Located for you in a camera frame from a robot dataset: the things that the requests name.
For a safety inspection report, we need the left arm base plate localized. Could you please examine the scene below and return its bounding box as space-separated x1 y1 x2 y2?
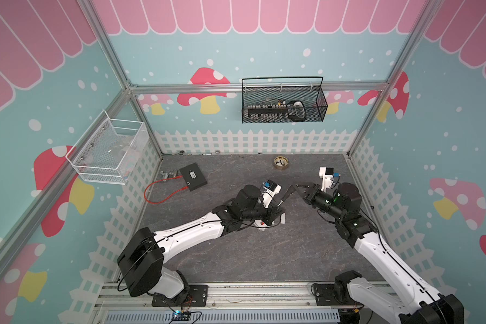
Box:
151 284 209 307

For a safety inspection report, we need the black wire mesh basket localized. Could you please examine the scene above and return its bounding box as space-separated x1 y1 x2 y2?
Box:
241 76 328 124

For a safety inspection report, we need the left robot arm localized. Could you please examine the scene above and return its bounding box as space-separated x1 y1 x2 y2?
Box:
117 180 285 303

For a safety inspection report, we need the green circuit board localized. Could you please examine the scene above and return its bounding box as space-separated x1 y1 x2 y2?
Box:
170 311 192 323

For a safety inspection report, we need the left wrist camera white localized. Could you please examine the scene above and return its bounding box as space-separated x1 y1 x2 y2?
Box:
262 180 282 198

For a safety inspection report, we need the white wire basket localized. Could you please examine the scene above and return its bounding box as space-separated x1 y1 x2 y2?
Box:
66 111 149 185

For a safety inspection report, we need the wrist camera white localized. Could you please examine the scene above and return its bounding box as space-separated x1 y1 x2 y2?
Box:
262 180 282 198
319 167 340 192

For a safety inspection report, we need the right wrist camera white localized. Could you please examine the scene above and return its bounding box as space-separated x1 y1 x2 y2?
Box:
319 167 340 192

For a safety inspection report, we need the tape roll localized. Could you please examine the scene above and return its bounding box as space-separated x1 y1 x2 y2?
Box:
273 156 290 170

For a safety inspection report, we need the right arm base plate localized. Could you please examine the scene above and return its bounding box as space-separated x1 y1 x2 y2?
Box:
310 282 364 309

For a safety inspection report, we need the white alarm device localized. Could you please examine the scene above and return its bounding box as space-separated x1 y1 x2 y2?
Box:
254 220 268 229

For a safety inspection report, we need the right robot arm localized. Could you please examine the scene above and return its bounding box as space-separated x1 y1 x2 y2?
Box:
283 182 464 323

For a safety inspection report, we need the metal clip on table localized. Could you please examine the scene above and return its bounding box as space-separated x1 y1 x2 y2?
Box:
160 170 180 182

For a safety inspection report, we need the red cable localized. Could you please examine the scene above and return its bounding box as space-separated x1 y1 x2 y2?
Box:
143 175 189 205

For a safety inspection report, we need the black box device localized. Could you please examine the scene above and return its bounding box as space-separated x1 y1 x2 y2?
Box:
179 163 207 191

